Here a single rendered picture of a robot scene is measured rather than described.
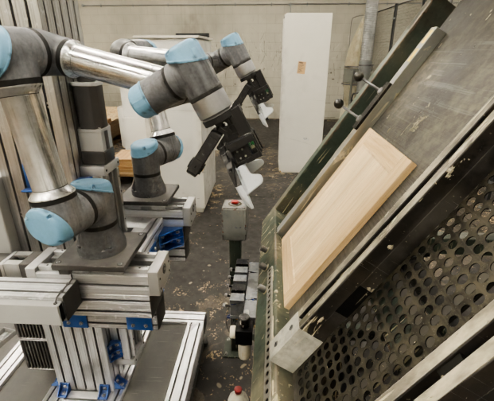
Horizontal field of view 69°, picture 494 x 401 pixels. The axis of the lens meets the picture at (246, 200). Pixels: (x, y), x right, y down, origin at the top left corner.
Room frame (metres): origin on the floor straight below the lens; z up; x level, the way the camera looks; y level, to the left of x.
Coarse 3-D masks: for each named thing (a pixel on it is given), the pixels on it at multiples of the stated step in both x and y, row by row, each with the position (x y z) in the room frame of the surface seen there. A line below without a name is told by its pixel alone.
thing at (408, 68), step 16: (432, 32) 1.35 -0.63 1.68; (416, 48) 1.39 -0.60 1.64; (432, 48) 1.34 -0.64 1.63; (416, 64) 1.35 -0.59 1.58; (400, 80) 1.35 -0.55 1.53; (384, 96) 1.35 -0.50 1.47; (368, 128) 1.36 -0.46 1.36; (352, 144) 1.36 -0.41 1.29; (336, 160) 1.36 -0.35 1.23; (320, 176) 1.38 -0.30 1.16; (304, 208) 1.37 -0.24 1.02; (288, 224) 1.38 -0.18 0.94
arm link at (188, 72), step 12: (180, 48) 0.74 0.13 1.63; (192, 48) 0.75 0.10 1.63; (168, 60) 0.76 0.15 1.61; (180, 60) 0.74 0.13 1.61; (192, 60) 0.74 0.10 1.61; (204, 60) 0.76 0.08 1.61; (168, 72) 0.75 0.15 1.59; (180, 72) 0.74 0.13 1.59; (192, 72) 0.74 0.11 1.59; (204, 72) 0.74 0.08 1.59; (180, 84) 0.75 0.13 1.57; (192, 84) 0.74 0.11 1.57; (204, 84) 0.74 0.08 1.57; (216, 84) 0.75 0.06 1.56; (180, 96) 0.76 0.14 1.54; (192, 96) 0.74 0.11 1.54; (204, 96) 0.74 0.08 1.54
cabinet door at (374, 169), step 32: (352, 160) 1.25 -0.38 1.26; (384, 160) 1.02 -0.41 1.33; (320, 192) 1.32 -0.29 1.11; (352, 192) 1.07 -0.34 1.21; (384, 192) 0.89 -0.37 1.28; (320, 224) 1.11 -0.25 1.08; (352, 224) 0.91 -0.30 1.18; (288, 256) 1.15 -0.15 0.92; (320, 256) 0.94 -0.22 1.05; (288, 288) 0.97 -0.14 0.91
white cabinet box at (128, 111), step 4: (120, 88) 5.33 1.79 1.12; (124, 88) 5.33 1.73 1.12; (124, 92) 5.33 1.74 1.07; (124, 96) 5.33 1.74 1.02; (124, 100) 5.33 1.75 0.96; (128, 100) 5.33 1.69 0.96; (124, 104) 5.33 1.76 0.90; (128, 104) 5.33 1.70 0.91; (124, 108) 5.33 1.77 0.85; (128, 108) 5.33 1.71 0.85; (132, 108) 5.32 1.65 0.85; (124, 112) 5.33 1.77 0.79; (128, 112) 5.33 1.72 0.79; (132, 112) 5.32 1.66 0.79; (124, 116) 5.33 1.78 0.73; (128, 116) 5.33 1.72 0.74; (132, 116) 5.32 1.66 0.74; (136, 116) 5.32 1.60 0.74; (140, 116) 5.32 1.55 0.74
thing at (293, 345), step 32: (480, 128) 0.65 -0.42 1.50; (448, 160) 0.66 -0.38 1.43; (480, 160) 0.64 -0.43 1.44; (416, 192) 0.69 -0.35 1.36; (448, 192) 0.65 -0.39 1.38; (384, 224) 0.69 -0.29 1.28; (416, 224) 0.65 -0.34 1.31; (352, 256) 0.70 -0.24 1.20; (384, 256) 0.65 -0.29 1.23; (320, 288) 0.71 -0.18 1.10; (352, 288) 0.66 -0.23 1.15; (320, 320) 0.66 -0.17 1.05; (288, 352) 0.66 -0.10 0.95
